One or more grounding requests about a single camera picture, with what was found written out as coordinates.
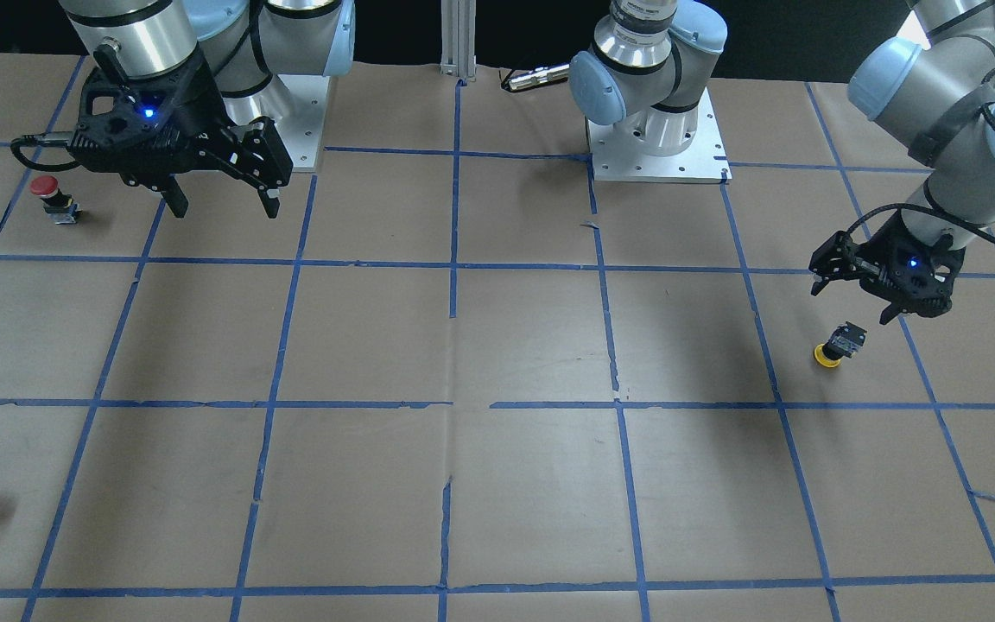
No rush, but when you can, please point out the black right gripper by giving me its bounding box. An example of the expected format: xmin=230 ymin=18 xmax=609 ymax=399
xmin=66 ymin=50 xmax=294 ymax=218

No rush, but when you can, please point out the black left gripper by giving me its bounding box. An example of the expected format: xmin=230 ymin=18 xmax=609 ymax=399
xmin=808 ymin=212 xmax=965 ymax=326

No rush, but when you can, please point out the red push button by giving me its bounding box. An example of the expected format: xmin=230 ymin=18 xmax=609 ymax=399
xmin=29 ymin=175 xmax=79 ymax=225

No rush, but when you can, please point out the yellow push button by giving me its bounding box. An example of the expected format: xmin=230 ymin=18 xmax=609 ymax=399
xmin=813 ymin=321 xmax=867 ymax=369

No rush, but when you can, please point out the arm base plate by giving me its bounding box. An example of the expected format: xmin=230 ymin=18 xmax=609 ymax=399
xmin=586 ymin=90 xmax=733 ymax=184
xmin=225 ymin=74 xmax=334 ymax=173

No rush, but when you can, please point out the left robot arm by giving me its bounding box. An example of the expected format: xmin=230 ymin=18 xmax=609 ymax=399
xmin=808 ymin=1 xmax=995 ymax=324

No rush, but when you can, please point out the aluminium frame post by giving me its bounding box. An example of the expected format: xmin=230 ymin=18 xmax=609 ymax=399
xmin=440 ymin=0 xmax=477 ymax=82

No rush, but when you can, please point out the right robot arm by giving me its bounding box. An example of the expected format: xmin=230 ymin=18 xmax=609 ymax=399
xmin=60 ymin=1 xmax=357 ymax=218

